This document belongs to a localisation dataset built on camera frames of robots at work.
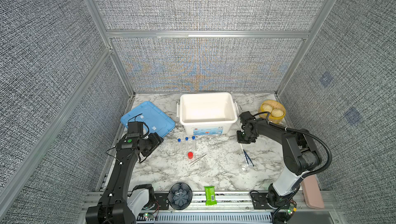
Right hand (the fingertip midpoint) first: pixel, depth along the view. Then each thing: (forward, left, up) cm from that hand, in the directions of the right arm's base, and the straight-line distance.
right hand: (241, 140), depth 95 cm
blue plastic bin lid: (+14, +55, +2) cm, 57 cm away
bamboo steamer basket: (+26, -28, +4) cm, 38 cm away
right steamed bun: (+16, -25, +6) cm, 31 cm away
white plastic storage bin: (+22, +19, -1) cm, 29 cm away
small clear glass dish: (-17, +1, +1) cm, 17 cm away
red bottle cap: (-10, +31, +2) cm, 32 cm away
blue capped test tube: (-8, +32, +16) cm, 37 cm away
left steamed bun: (+21, -20, +6) cm, 29 cm away
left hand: (-8, +46, +13) cm, 49 cm away
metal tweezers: (-12, +27, 0) cm, 29 cm away
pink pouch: (-30, -29, 0) cm, 42 cm away
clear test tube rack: (-7, +29, +7) cm, 31 cm away
